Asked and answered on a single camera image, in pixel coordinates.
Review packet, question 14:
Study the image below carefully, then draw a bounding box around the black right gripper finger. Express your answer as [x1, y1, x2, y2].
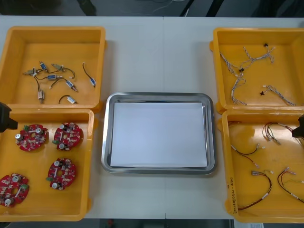
[291, 127, 304, 139]

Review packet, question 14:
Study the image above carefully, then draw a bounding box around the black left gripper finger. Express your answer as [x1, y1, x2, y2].
[6, 118, 19, 130]

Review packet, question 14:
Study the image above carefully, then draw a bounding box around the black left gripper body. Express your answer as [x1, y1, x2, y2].
[0, 102, 12, 133]

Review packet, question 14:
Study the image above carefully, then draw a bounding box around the beige metal solenoid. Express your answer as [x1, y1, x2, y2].
[34, 75, 46, 105]

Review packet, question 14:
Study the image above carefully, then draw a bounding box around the blue-white twisted wire harness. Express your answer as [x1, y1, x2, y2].
[238, 42, 276, 69]
[260, 85, 297, 106]
[218, 51, 249, 106]

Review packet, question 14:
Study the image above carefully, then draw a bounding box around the round red circuit board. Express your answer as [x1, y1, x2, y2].
[15, 123, 49, 152]
[52, 122, 84, 152]
[46, 157, 77, 191]
[0, 172, 30, 209]

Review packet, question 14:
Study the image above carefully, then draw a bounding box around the red green-yellow wire harness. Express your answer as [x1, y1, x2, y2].
[277, 167, 304, 204]

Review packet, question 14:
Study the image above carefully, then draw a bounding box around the white-label metal solenoid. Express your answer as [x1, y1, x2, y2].
[58, 95, 78, 105]

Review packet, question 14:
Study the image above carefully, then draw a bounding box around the blue-label metal solenoid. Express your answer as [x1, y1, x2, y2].
[49, 79, 78, 93]

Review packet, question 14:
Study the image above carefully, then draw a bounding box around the steel tray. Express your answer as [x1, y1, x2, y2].
[101, 92, 217, 176]

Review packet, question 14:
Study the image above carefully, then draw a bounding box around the yellow-orange plastic bin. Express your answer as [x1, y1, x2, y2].
[0, 108, 98, 222]
[0, 25, 107, 110]
[217, 109, 304, 224]
[209, 27, 304, 111]

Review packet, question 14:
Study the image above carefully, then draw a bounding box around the red-black harness, metal terminal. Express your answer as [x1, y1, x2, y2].
[237, 170, 274, 211]

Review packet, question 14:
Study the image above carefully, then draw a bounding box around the group of metal solenoids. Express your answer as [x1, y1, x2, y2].
[22, 60, 97, 89]

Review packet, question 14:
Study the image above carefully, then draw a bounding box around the white paper sheet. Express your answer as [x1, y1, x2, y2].
[110, 102, 207, 168]

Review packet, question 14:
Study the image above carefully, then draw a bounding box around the black stand leg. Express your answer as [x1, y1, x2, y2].
[181, 0, 198, 17]

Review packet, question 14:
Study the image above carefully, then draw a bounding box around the multicolour wire harness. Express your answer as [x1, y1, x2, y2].
[262, 122, 304, 146]

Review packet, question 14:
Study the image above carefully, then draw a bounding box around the thin white cable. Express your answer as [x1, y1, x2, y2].
[152, 0, 174, 12]

